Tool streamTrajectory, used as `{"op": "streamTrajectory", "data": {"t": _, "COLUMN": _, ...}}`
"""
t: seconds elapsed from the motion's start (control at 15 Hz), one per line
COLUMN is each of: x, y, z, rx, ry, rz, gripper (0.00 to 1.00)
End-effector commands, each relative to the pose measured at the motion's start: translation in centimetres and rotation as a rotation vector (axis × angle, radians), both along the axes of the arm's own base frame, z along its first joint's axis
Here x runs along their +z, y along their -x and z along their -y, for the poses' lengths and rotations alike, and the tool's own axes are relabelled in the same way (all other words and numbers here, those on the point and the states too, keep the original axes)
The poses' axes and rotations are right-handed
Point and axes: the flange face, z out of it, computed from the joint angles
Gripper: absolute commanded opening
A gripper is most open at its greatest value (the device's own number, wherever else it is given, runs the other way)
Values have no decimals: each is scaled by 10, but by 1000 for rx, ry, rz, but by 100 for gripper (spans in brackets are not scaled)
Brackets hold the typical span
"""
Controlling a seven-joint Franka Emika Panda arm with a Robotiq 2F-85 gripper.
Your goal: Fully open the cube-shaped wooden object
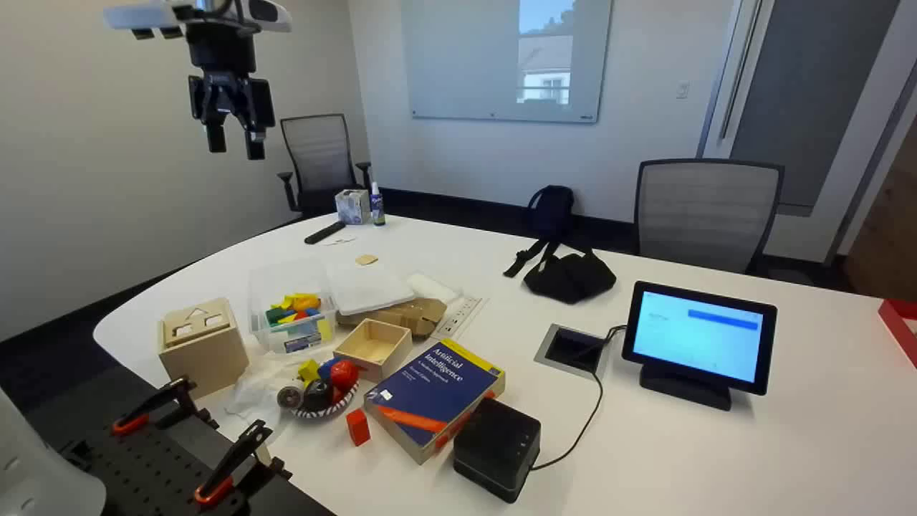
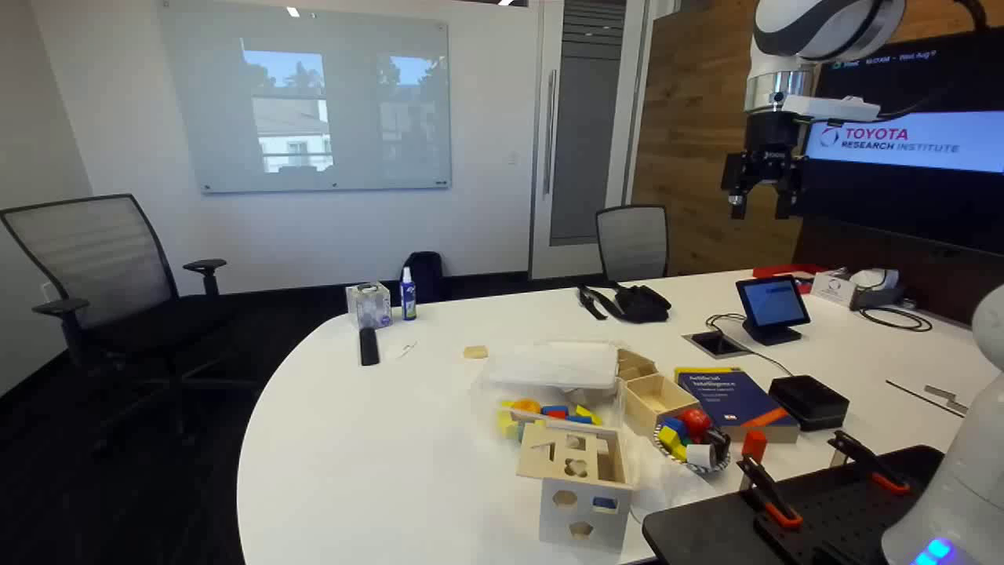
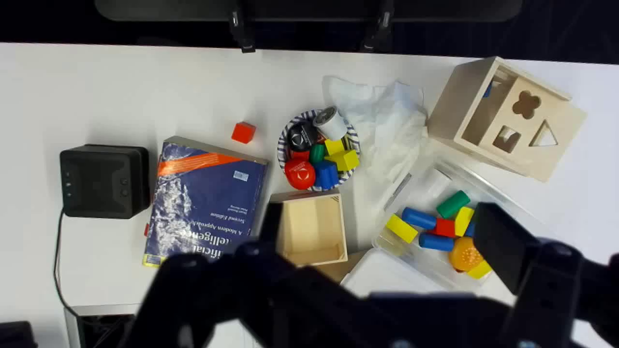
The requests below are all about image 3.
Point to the orange toy ball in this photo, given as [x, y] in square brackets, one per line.
[465, 254]

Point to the black rounded bar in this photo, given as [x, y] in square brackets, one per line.
[310, 8]

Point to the small green block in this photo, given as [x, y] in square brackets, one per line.
[318, 153]

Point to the red toy tomato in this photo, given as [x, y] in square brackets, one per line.
[300, 174]

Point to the long yellow wooden block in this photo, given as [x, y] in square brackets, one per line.
[401, 228]

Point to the white plastic cylinder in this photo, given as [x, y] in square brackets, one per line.
[438, 186]

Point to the wooden sliding lid with holes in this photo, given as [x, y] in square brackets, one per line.
[567, 122]

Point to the blue wooden cylinder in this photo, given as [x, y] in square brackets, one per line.
[436, 242]
[418, 219]

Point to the small yellow wooden block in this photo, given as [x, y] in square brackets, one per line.
[480, 271]

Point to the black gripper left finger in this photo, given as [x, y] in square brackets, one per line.
[271, 283]

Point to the small open wooden box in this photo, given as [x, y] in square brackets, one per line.
[312, 228]

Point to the black box speaker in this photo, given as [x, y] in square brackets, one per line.
[103, 180]

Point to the clear plastic container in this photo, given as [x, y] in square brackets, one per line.
[480, 186]

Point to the black toy piece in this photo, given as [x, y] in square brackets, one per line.
[302, 136]

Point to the black corner object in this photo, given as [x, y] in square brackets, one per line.
[16, 335]

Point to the blue book with orange stripe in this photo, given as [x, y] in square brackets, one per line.
[205, 199]

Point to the red wooden block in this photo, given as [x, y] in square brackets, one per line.
[443, 227]

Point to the black clamp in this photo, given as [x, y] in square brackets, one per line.
[242, 31]
[378, 31]

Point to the white plastic bag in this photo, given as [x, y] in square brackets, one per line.
[393, 122]

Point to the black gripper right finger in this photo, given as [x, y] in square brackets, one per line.
[505, 248]

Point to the small blue wooden block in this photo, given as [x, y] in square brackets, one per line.
[470, 230]

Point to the small red cube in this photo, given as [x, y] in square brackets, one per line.
[244, 132]

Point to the wooden shape sorter cube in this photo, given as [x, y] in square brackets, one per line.
[457, 103]

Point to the white framed black tray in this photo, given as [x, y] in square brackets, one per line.
[97, 325]

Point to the blue patterned paper bowl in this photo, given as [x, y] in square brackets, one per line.
[283, 147]

